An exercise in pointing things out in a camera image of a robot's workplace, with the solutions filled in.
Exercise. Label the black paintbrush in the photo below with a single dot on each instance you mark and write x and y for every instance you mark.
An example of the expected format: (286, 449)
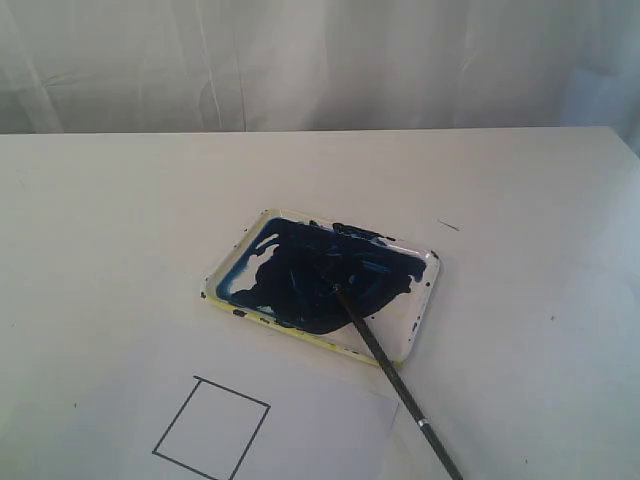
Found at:
(385, 360)

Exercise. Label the white paint tray blue paint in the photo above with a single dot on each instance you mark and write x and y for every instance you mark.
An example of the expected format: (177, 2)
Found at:
(288, 269)

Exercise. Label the white backdrop curtain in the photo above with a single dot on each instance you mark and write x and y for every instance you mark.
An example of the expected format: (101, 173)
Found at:
(170, 66)

